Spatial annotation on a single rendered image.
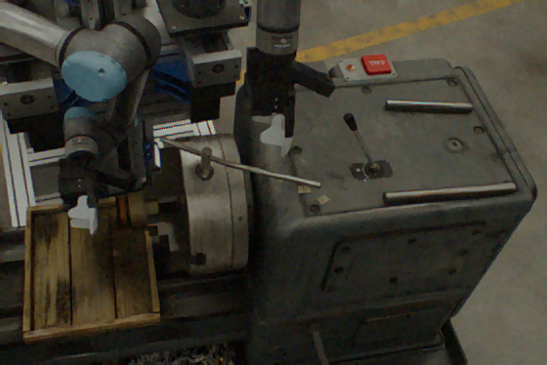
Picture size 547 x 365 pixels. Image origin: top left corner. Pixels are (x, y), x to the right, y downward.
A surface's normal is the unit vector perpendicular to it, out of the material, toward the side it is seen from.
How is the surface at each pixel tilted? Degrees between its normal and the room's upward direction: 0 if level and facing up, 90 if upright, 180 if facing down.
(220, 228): 56
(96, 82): 90
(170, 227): 5
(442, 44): 0
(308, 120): 0
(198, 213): 43
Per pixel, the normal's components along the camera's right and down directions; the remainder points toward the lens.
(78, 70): -0.36, 0.71
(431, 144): 0.09, -0.63
